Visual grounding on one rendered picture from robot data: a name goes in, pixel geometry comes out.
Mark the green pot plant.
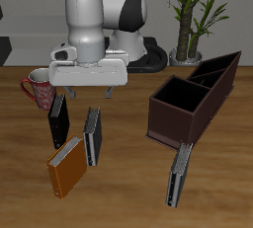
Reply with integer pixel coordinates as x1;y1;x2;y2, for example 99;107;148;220
168;0;234;67

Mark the orange book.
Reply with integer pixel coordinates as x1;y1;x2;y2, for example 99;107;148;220
45;134;88;200

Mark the red patterned mug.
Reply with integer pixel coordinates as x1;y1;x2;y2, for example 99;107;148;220
20;67;57;113

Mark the dark brown desk caddy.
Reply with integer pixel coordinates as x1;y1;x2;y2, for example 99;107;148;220
144;50;242;151

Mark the grey striped book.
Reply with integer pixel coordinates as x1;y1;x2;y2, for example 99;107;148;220
82;106;103;168
165;142;195;209

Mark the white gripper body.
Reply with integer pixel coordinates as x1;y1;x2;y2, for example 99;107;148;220
47;49;129;88

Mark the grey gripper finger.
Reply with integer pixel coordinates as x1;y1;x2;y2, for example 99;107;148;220
63;86;77;100
104;85;116;100

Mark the black book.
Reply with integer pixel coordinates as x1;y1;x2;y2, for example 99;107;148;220
47;93;70;150

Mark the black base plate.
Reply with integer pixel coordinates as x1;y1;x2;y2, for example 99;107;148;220
104;36;169;74

